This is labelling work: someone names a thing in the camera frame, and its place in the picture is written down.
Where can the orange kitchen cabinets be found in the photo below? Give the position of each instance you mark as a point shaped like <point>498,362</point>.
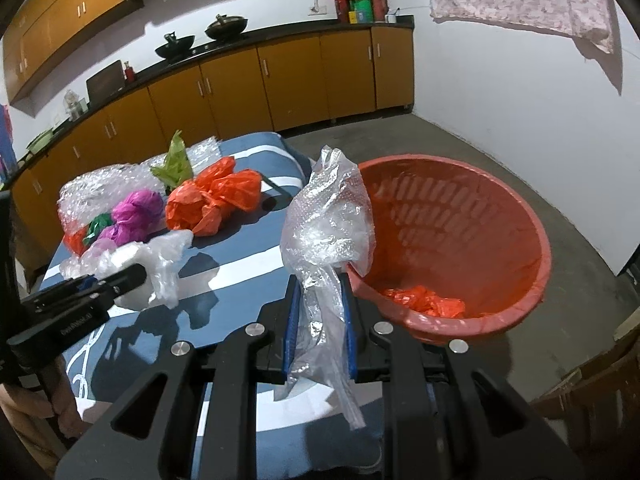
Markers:
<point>60,20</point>
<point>290,80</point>

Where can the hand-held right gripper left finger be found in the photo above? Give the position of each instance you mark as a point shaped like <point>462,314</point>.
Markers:
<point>292,325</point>

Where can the red plastic basket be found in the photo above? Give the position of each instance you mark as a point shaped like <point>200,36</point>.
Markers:
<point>475,240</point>

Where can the dark green plastic bag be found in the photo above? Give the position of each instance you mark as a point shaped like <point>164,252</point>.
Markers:
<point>100,225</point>

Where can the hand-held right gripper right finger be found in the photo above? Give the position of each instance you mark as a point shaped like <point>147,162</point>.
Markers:
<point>351,330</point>

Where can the orange lower kitchen cabinets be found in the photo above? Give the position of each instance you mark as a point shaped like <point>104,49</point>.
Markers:
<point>290,80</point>

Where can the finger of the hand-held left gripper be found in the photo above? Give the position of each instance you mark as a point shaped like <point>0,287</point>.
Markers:
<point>122,280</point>

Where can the blue white-striped tablecloth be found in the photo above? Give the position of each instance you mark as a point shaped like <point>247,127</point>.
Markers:
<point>240,260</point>

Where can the black wok with lid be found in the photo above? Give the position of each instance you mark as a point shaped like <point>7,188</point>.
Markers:
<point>227,27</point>

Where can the large orange plastic bag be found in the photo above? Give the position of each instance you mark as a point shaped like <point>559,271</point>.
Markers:
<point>210,200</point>

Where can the wooden chair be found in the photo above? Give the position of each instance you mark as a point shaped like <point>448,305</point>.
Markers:
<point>600,375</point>

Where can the tiny red plastic bag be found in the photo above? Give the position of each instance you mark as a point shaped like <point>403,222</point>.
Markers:
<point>75,241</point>

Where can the black kitchen countertop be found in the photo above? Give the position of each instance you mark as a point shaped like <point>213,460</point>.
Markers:
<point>280,37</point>

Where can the small red plastic bag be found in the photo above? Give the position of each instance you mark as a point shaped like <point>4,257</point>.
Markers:
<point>425,302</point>

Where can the clear bubble wrap sheet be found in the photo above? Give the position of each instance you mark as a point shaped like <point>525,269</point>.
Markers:
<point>325,220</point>

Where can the magenta plastic bag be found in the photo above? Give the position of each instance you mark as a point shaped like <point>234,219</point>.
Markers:
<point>135,212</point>

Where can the person's left hand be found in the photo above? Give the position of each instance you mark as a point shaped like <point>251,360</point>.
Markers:
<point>60,405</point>

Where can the large bubble wrap bundle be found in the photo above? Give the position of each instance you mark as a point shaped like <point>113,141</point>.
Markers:
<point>95,187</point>

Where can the small red bottle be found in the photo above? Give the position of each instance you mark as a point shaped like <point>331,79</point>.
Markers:
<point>129,72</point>

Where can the black open wok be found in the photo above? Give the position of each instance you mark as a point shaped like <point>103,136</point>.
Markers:
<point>175,49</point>

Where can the glass jar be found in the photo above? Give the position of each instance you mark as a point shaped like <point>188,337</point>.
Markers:
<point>74,105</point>

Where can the metal cup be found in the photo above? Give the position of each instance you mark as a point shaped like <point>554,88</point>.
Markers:
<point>391,18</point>

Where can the dark rectangular board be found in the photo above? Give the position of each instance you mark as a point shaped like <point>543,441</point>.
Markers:
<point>105,85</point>

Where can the orange upper kitchen cabinets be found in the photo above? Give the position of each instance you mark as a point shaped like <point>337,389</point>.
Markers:
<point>60,20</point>

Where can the light green plastic bag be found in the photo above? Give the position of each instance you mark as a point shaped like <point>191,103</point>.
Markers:
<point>175,165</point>

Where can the clear white plastic bag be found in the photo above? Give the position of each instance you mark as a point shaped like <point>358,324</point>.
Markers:
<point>160,260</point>

